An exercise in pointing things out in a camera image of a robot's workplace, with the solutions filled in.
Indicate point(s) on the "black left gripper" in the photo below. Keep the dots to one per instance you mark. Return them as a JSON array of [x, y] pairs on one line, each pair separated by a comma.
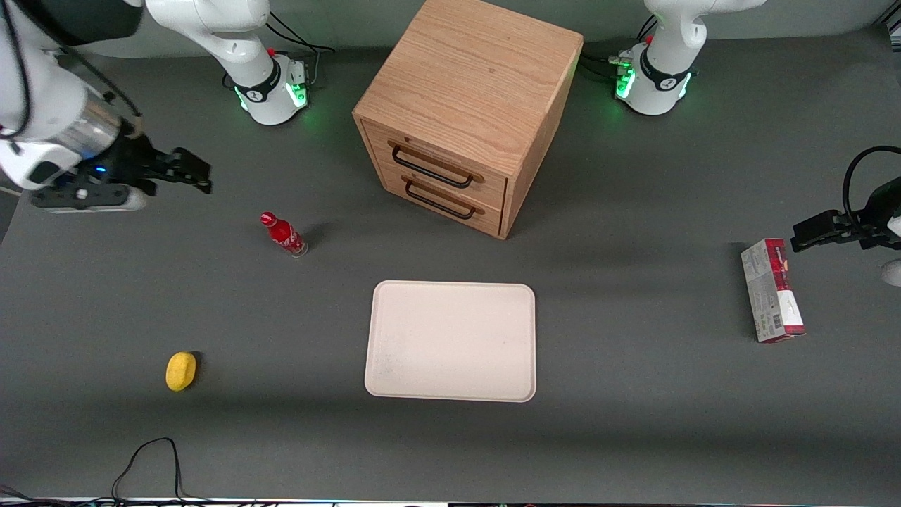
[[875, 220]]

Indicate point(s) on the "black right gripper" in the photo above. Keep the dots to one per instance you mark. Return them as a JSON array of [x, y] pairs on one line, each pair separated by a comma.
[[136, 160]]

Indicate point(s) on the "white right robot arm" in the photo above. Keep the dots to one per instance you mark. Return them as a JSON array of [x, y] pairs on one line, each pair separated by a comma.
[[42, 105]]

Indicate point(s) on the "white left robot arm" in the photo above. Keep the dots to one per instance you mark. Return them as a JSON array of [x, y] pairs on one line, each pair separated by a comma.
[[665, 63]]

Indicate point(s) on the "wooden drawer cabinet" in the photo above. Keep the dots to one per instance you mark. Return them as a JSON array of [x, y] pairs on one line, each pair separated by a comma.
[[471, 70]]

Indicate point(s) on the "red and grey carton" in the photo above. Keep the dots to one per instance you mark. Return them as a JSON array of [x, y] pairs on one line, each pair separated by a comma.
[[771, 296]]

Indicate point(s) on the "red soda bottle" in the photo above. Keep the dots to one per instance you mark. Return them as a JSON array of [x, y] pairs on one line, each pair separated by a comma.
[[284, 236]]

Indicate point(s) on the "yellow sponge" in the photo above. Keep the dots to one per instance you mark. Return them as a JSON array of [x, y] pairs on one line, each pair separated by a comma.
[[180, 371]]

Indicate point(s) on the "beige plastic tray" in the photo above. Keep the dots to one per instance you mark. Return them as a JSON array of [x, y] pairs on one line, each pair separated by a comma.
[[450, 341]]

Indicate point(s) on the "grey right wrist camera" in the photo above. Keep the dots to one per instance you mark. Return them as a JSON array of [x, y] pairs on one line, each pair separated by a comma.
[[91, 199]]

